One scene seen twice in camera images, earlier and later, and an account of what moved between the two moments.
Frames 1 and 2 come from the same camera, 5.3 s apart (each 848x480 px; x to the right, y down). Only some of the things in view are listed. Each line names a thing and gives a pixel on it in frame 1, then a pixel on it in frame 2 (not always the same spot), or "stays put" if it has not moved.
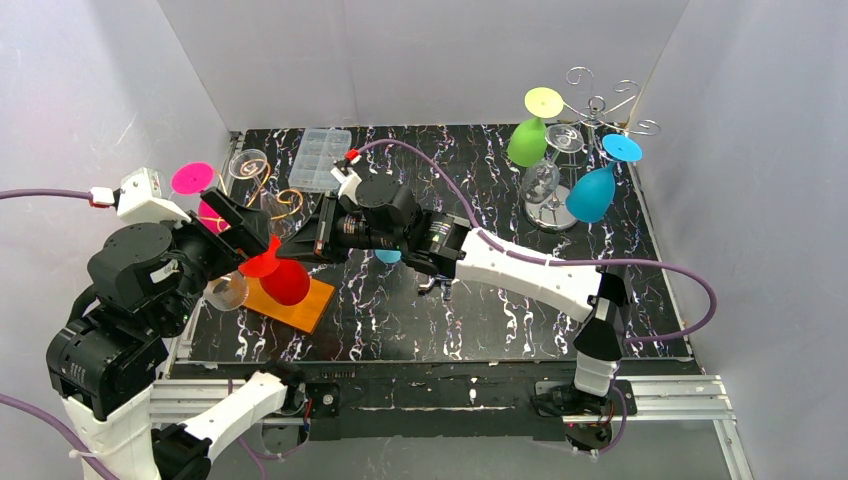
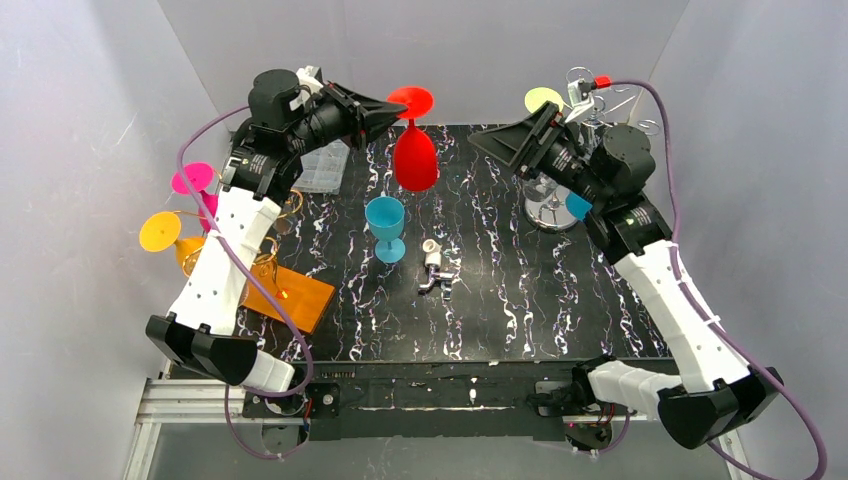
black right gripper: x=325 y=229 → x=539 y=141
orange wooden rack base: x=303 y=315 stays put
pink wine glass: x=194 y=178 stays put
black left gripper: x=221 y=221 → x=354 y=115
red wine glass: x=287 y=281 → x=415 y=158
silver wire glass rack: x=594 y=115 stays put
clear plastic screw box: x=320 y=149 stays put
